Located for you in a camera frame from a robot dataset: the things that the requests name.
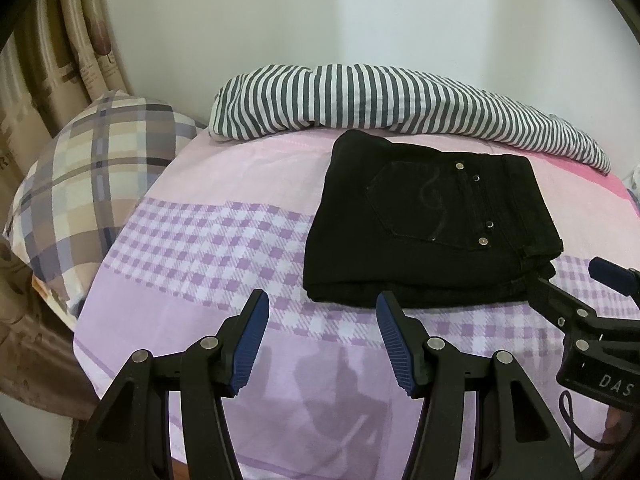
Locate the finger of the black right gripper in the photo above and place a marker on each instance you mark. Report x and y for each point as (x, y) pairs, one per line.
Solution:
(624, 281)
(561, 309)

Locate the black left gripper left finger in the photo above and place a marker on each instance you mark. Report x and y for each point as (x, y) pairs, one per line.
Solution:
(127, 437)

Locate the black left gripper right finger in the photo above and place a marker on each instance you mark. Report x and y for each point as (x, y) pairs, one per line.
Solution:
(515, 435)

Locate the black pants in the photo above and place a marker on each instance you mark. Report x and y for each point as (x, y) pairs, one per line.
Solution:
(436, 229)

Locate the plaid pillow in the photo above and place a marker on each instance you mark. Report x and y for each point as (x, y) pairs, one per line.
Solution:
(78, 194)

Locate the grey white striped blanket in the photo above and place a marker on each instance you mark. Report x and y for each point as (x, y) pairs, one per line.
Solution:
(278, 98)

